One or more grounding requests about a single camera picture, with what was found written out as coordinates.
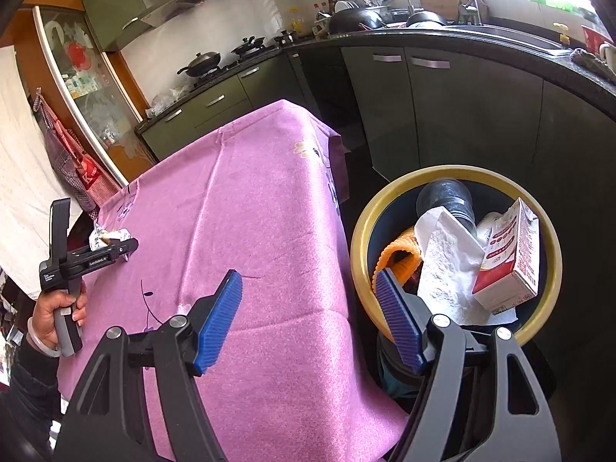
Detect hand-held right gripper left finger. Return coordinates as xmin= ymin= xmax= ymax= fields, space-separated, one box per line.
xmin=60 ymin=269 xmax=244 ymax=462

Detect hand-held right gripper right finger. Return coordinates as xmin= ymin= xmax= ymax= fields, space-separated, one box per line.
xmin=374 ymin=269 xmax=564 ymax=462

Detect snack wrapper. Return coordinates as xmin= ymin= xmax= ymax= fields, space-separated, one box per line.
xmin=89 ymin=225 xmax=132 ymax=253

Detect orange waffle cloth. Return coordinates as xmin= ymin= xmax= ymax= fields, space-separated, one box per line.
xmin=373 ymin=225 xmax=424 ymax=294

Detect white paper tissue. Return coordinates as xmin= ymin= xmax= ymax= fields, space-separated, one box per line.
xmin=415 ymin=206 xmax=518 ymax=325

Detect yellow rimmed trash bin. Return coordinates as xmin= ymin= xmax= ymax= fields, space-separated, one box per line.
xmin=350 ymin=164 xmax=563 ymax=400

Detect clear plastic bottle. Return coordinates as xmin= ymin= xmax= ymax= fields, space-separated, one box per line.
xmin=416 ymin=178 xmax=479 ymax=246

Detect red and white milk carton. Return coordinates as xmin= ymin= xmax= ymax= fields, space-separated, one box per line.
xmin=472 ymin=199 xmax=540 ymax=313

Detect person's left forearm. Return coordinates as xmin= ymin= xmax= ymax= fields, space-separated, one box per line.
xmin=0 ymin=341 xmax=68 ymax=462

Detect person's left hand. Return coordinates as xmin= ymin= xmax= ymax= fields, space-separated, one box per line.
xmin=29 ymin=281 xmax=90 ymax=347

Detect white jade bangle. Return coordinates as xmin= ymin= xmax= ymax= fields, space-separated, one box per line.
xmin=26 ymin=316 xmax=63 ymax=359

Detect red checked apron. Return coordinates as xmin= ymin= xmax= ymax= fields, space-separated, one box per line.
xmin=45 ymin=120 xmax=121 ymax=203

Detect white hanging cloth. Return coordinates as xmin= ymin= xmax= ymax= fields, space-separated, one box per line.
xmin=0 ymin=45 xmax=73 ymax=299

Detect pink floral tablecloth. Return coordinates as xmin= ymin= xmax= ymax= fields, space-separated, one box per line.
xmin=55 ymin=99 xmax=410 ymax=450

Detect clear plastic bag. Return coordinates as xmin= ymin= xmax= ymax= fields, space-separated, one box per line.
xmin=151 ymin=85 xmax=193 ymax=114

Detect glass sliding door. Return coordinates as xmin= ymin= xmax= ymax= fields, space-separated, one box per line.
xmin=33 ymin=7 xmax=159 ymax=188

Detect black lidded wok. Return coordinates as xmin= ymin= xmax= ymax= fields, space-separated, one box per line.
xmin=177 ymin=51 xmax=224 ymax=78

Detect black gas stove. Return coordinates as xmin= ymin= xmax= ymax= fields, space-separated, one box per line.
xmin=178 ymin=45 xmax=282 ymax=85

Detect black lidded frying pan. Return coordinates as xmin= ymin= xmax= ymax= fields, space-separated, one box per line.
xmin=231 ymin=35 xmax=266 ymax=56

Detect black cooking pot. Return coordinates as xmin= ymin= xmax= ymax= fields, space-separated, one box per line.
xmin=405 ymin=10 xmax=448 ymax=28

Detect large black wok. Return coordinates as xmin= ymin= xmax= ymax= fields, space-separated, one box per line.
xmin=327 ymin=8 xmax=388 ymax=34

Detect steel kitchen sink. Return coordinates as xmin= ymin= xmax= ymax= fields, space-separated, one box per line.
xmin=481 ymin=22 xmax=573 ymax=56

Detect dish rack with plates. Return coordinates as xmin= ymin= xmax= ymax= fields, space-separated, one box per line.
xmin=332 ymin=0 xmax=390 ymax=22

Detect dark dishcloth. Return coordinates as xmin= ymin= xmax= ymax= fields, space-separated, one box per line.
xmin=569 ymin=48 xmax=616 ymax=82

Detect red cup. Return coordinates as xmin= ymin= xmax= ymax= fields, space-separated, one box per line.
xmin=581 ymin=24 xmax=614 ymax=51

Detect green plastic containers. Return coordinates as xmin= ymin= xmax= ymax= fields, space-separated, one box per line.
xmin=524 ymin=0 xmax=598 ymax=15

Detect green wall cabinet unit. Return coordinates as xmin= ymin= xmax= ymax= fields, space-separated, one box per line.
xmin=79 ymin=0 xmax=290 ymax=51

